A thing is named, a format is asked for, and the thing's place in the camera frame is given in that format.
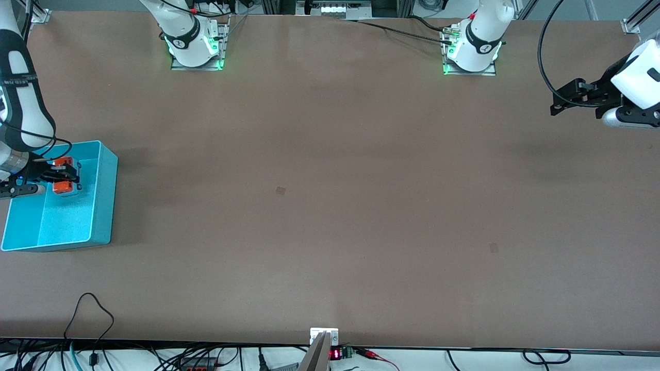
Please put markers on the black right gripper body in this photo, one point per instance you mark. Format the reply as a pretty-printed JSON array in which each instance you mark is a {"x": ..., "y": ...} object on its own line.
[{"x": 41, "y": 172}]

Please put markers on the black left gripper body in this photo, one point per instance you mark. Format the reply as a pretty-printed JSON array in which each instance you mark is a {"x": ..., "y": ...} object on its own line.
[{"x": 602, "y": 88}]

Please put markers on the orange toy bus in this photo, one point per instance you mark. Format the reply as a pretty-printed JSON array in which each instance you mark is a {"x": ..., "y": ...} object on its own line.
[{"x": 64, "y": 188}]

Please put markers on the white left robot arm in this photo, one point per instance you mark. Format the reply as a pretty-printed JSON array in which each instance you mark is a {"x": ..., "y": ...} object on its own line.
[{"x": 479, "y": 36}]

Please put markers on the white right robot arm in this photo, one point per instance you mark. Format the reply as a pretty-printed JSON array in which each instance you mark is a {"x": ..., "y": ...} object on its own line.
[{"x": 20, "y": 103}]

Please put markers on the blue plastic box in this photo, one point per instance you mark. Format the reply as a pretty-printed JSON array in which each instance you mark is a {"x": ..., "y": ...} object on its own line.
[{"x": 67, "y": 221}]

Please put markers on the black power strip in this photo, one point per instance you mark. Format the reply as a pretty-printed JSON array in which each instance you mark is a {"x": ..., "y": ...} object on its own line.
[{"x": 198, "y": 365}]

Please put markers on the white lit device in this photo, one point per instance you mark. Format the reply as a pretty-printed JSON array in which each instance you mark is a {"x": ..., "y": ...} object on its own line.
[{"x": 335, "y": 9}]

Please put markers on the red clip test lead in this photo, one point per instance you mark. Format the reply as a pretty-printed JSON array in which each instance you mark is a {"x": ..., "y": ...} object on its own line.
[{"x": 368, "y": 353}]

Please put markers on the red digit display module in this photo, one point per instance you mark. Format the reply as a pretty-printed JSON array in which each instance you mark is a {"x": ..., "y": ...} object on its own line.
[{"x": 336, "y": 354}]

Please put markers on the aluminium frame corner bracket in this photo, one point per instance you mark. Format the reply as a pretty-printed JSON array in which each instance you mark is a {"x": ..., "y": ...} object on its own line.
[
  {"x": 630, "y": 26},
  {"x": 41, "y": 16}
]

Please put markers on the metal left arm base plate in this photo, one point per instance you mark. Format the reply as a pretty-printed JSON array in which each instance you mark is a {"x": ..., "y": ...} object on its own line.
[{"x": 487, "y": 71}]

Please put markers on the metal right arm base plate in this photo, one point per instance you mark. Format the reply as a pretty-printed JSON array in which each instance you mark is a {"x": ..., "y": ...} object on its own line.
[{"x": 196, "y": 67}]

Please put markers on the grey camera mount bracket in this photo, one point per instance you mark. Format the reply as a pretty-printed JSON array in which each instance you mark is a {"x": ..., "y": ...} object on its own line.
[{"x": 319, "y": 355}]

